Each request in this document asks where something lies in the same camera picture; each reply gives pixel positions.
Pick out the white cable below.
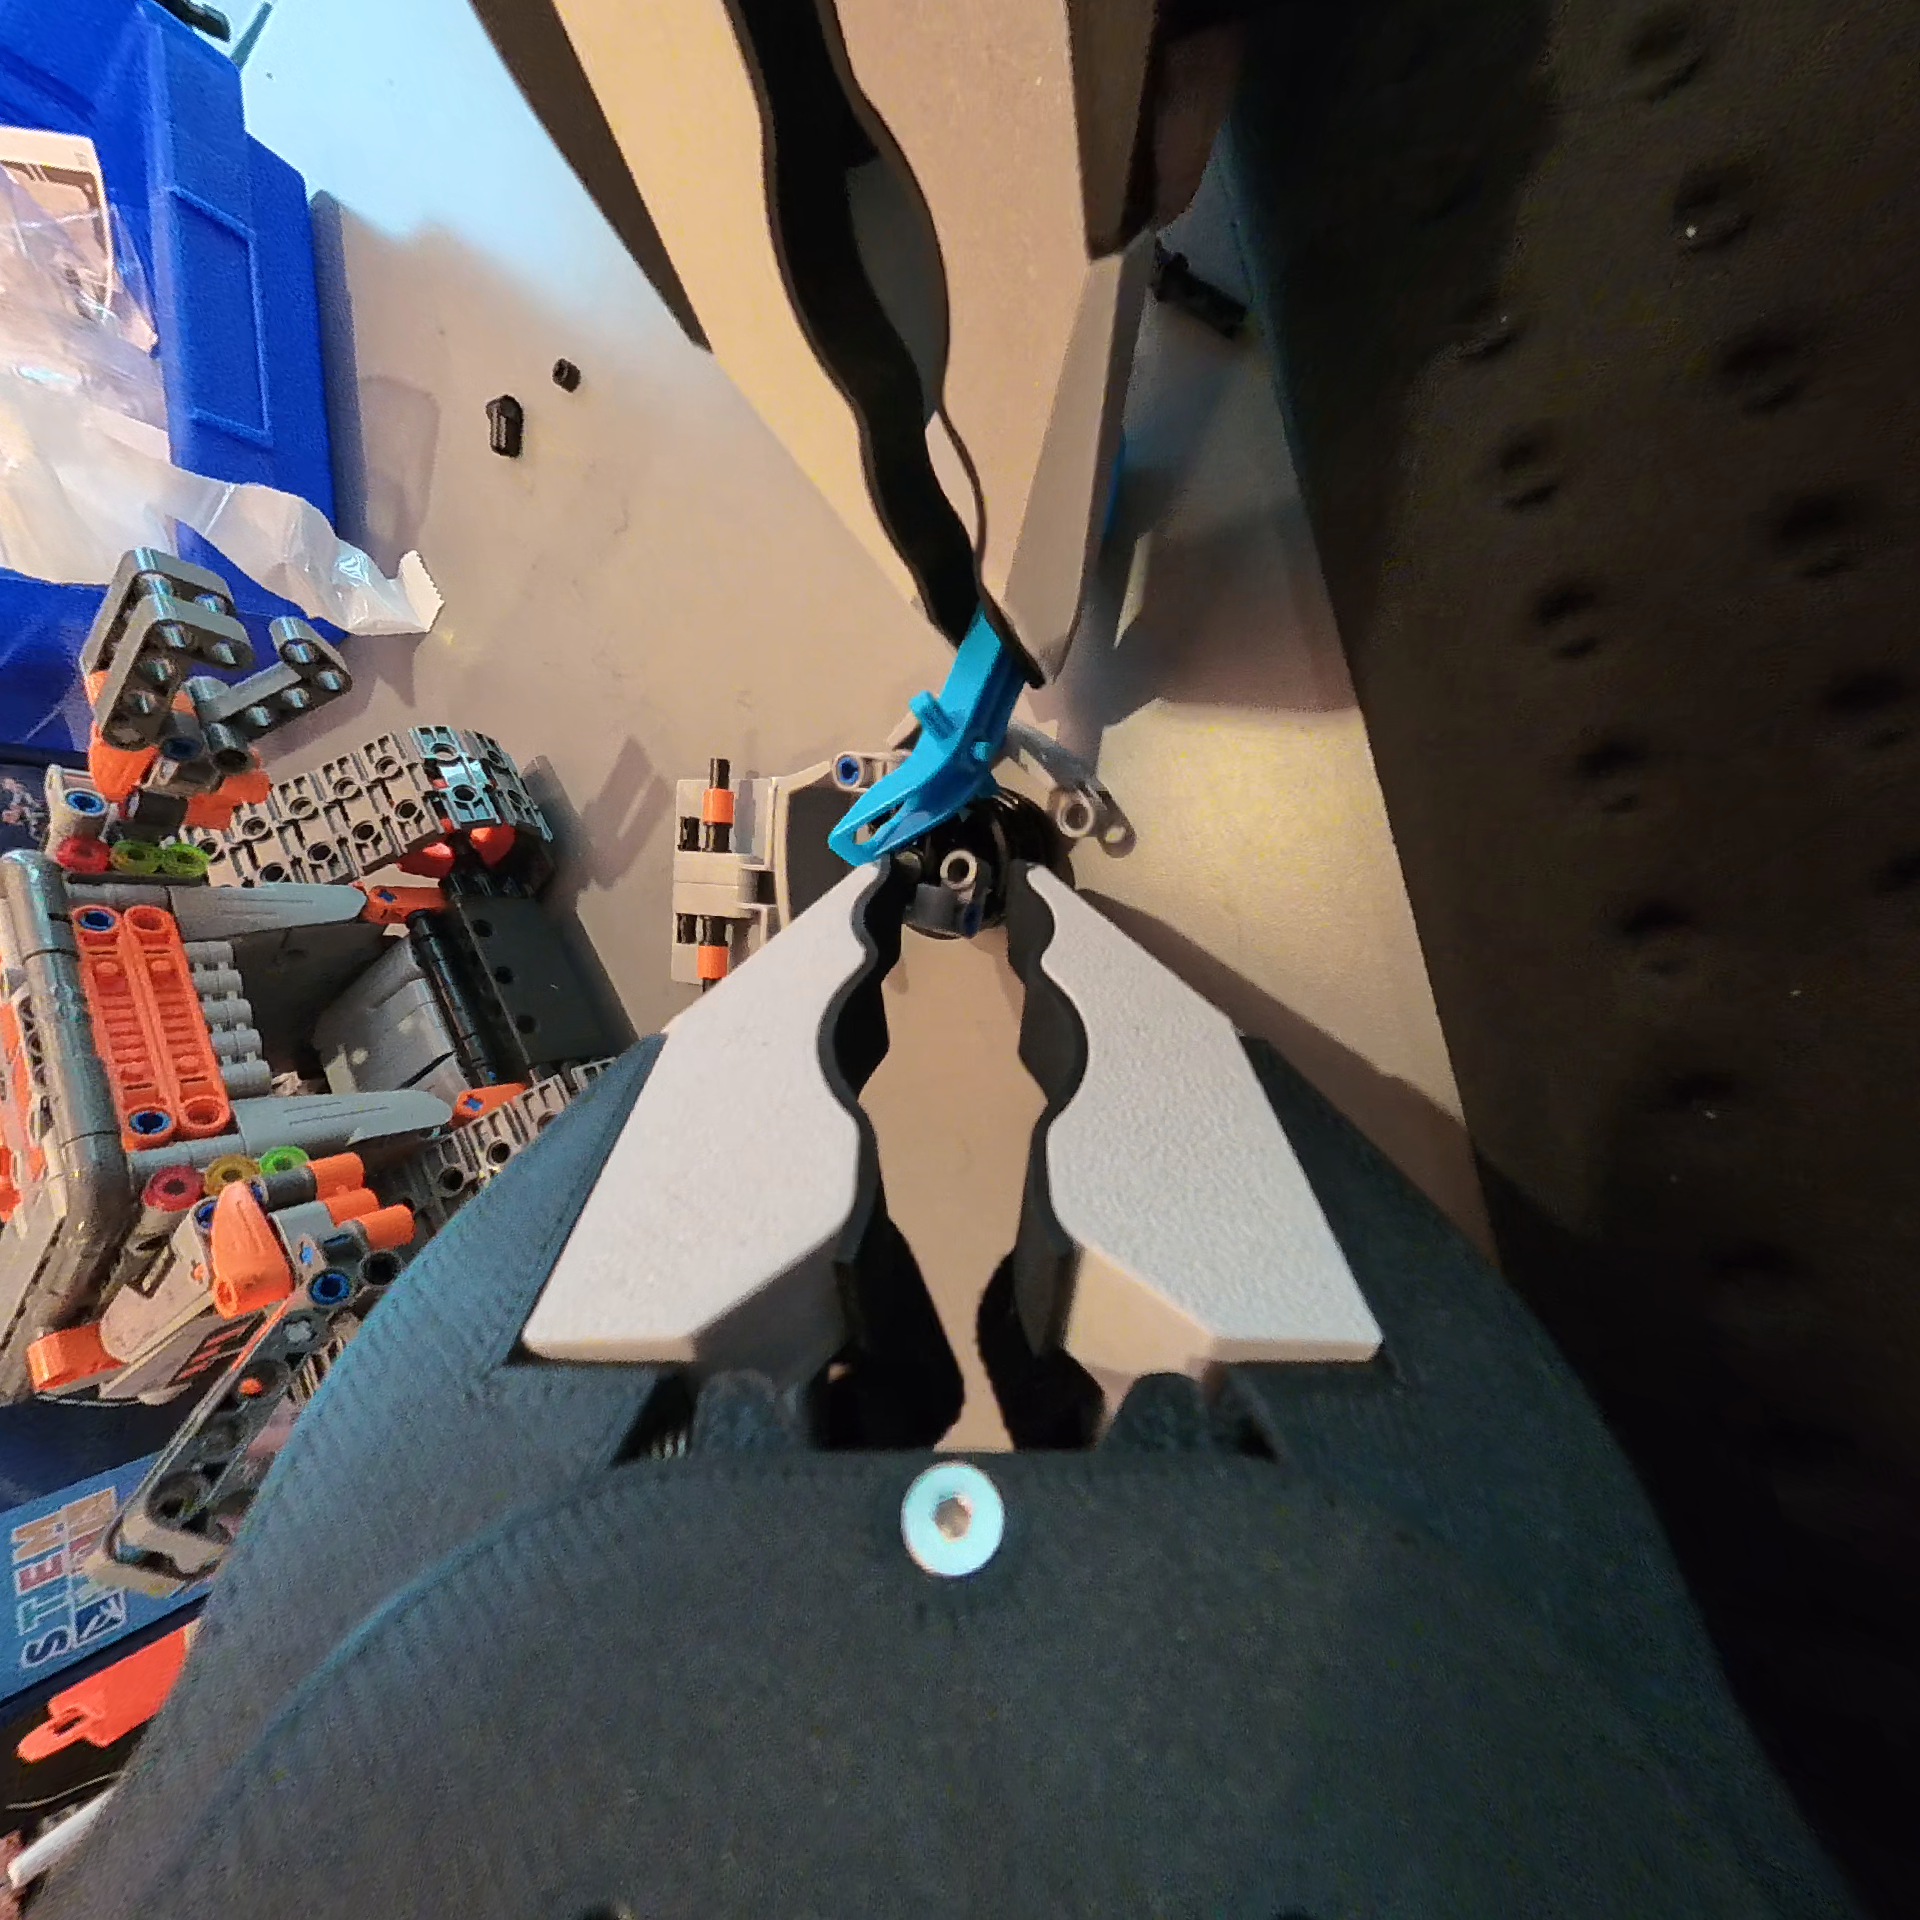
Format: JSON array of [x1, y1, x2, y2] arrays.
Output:
[[0, 1785, 126, 1899]]

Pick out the grey toy part orange bushes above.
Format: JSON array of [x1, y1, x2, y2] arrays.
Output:
[[670, 754, 785, 994]]

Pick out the large clear plastic bag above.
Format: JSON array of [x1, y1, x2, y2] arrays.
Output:
[[0, 127, 449, 639]]

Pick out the grey black toy assembly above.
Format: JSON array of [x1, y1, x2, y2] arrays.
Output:
[[768, 719, 1137, 943]]

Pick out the cyan plastic toy piece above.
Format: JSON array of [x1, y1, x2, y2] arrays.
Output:
[[831, 604, 1045, 866]]

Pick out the black toy connector piece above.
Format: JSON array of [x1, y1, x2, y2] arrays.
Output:
[[1154, 246, 1251, 337]]

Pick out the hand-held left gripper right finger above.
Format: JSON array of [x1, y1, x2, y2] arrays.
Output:
[[1008, 861, 1386, 1420]]

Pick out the grey orange tracked toy robot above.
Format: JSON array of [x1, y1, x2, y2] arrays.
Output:
[[0, 547, 641, 1601]]

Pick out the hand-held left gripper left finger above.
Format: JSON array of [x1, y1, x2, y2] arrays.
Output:
[[517, 861, 910, 1370]]

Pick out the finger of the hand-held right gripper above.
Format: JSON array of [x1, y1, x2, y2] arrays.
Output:
[[840, 0, 1256, 689], [471, 0, 1045, 693]]

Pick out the orange toy beam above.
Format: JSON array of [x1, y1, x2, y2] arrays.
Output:
[[16, 1628, 193, 1766]]

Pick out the black dimpled armrest pad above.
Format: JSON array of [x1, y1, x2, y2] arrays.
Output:
[[1208, 0, 1920, 1920]]

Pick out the blue plastic bin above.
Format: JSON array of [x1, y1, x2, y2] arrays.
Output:
[[0, 0, 374, 751]]

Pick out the robot kit box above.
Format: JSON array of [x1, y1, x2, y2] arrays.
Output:
[[0, 742, 214, 1825]]

